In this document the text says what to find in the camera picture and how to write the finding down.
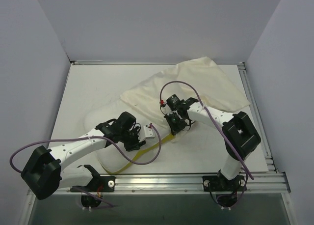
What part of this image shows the aluminium front rail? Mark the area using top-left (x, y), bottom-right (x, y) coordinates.
top-left (27, 171), bottom-right (291, 196)

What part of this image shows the cream pillowcase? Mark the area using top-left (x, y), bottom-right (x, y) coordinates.
top-left (120, 57), bottom-right (250, 129)

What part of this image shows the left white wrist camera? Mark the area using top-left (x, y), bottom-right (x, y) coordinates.
top-left (141, 125), bottom-right (156, 140)

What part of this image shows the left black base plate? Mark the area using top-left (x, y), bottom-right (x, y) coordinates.
top-left (78, 176), bottom-right (116, 193)

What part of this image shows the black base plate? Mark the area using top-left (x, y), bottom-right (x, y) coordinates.
top-left (78, 176), bottom-right (116, 193)
top-left (202, 175), bottom-right (246, 192)

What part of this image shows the white pillow yellow edge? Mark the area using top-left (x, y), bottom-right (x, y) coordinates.
top-left (83, 100), bottom-right (174, 175)

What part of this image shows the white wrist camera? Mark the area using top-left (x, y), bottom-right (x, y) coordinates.
top-left (141, 125), bottom-right (156, 140)
top-left (159, 99), bottom-right (174, 116)

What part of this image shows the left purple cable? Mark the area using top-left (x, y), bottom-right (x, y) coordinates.
top-left (9, 123), bottom-right (162, 209)

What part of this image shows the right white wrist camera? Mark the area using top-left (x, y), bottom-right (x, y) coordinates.
top-left (159, 99), bottom-right (174, 116)

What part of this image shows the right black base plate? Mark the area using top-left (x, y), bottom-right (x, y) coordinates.
top-left (202, 175), bottom-right (246, 192)

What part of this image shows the purple cable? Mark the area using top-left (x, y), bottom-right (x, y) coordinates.
top-left (9, 123), bottom-right (162, 209)
top-left (159, 80), bottom-right (255, 208)

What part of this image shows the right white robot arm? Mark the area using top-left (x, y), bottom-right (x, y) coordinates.
top-left (161, 94), bottom-right (261, 190)

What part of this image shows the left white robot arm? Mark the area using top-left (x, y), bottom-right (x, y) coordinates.
top-left (21, 112), bottom-right (155, 200)

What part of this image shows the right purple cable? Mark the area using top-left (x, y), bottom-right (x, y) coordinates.
top-left (159, 80), bottom-right (255, 208)

